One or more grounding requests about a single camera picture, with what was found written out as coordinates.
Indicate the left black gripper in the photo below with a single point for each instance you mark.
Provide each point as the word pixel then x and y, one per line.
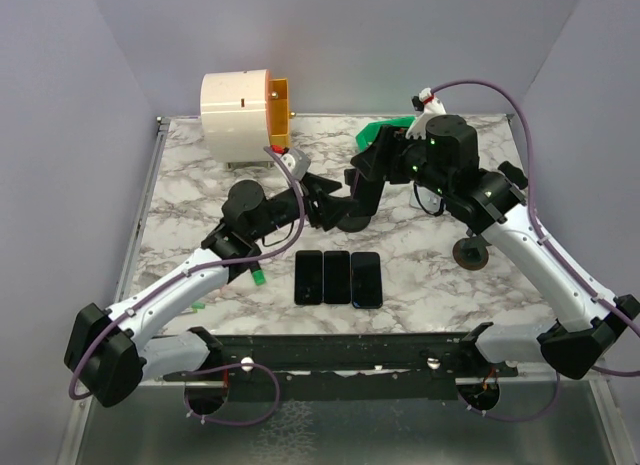
pixel 330 209

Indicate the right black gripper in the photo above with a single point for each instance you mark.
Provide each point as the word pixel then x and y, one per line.
pixel 390 143

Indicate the silver phone stand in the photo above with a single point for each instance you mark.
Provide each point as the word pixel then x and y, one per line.
pixel 422 197

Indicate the black phone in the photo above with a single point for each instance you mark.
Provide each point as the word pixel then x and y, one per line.
pixel 308 280

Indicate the round wooden base stand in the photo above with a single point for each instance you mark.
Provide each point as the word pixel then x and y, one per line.
pixel 471 253

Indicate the black phone stand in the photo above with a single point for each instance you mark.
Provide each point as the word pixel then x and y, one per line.
pixel 514 174
pixel 353 224

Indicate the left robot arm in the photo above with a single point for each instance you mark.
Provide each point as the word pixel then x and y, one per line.
pixel 112 350

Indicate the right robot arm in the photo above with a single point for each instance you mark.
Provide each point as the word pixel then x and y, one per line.
pixel 444 158

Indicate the green plastic bin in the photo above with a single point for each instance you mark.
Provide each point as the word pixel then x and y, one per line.
pixel 368 134

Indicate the green highlighter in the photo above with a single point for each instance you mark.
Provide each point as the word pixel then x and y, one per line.
pixel 258 277

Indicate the orange drawer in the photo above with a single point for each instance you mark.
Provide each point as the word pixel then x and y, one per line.
pixel 278 113

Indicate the white cylindrical drawer box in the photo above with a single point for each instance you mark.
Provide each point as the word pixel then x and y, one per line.
pixel 234 115

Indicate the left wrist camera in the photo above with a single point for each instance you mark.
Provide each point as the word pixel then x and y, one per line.
pixel 296 161

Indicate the black mounting rail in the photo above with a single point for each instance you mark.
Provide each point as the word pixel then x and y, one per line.
pixel 347 367

